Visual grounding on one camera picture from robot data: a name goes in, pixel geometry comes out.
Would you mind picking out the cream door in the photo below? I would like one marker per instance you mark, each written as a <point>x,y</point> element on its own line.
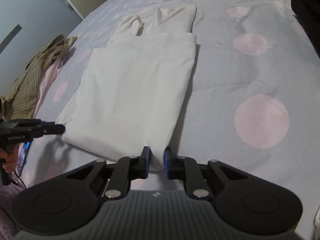
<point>85,0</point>

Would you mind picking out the brown striped shirt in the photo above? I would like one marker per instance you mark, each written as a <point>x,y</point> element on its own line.
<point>30,85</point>

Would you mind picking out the light pink garment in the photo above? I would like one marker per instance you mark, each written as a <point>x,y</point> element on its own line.
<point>48,75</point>

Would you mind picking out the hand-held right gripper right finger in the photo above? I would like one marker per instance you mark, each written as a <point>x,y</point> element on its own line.
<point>166,162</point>

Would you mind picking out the white T-shirt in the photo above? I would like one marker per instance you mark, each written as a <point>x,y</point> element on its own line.
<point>130,80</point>

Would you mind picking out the person's left hand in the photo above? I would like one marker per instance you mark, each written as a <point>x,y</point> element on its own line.
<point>12,163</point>

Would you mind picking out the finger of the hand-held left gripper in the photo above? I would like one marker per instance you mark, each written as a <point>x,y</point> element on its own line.
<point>56,129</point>
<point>30,123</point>

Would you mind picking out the smartphone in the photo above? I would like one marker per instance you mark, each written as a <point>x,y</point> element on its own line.
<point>23,155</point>

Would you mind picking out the pile of black clothes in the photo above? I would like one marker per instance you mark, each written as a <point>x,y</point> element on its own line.
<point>307,10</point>

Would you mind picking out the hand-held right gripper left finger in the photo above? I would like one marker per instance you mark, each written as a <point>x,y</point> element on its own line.
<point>148,161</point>

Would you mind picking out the purple fleece clothing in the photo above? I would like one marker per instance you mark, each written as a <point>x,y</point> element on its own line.
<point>10,197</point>

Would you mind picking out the grey wall switch panel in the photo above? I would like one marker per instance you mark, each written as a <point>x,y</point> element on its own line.
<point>11,37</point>

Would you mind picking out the grey pink-dotted bedsheet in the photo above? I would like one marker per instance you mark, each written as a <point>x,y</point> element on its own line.
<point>250,67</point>

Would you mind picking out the white crinkled garment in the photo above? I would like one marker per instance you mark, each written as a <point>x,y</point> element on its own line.
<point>317,220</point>

